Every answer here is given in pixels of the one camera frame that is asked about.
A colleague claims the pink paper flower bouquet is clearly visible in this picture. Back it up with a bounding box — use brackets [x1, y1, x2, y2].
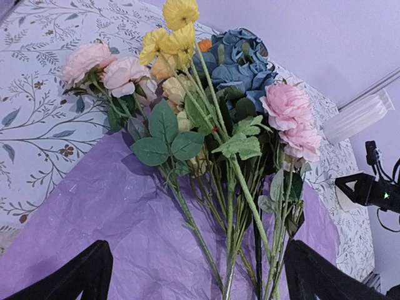
[62, 1, 322, 299]

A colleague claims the white ribbed vase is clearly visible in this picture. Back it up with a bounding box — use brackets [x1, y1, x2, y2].
[322, 89, 394, 144]

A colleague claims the purple wrapping paper sheet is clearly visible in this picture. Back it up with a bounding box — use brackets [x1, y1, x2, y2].
[0, 131, 341, 300]

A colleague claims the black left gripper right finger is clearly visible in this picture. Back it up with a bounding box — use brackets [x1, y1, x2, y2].
[284, 240, 388, 300]

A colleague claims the aluminium front rail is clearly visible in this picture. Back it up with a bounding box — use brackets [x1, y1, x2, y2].
[362, 272, 381, 293]

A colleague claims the pink peony flower stem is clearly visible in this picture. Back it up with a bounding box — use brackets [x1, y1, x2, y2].
[259, 83, 322, 299]

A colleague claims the yellow flower stem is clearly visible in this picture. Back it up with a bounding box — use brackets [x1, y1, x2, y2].
[139, 0, 282, 300]

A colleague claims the right metal frame post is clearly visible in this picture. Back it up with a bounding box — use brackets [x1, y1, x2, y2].
[338, 67, 400, 111]

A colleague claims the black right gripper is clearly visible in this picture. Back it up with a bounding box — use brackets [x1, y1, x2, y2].
[335, 173, 399, 213]

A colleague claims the cream ceramic mug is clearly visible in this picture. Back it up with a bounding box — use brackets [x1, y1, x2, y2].
[335, 186, 357, 212]

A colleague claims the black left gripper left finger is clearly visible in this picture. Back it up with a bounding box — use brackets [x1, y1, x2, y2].
[7, 240, 113, 300]

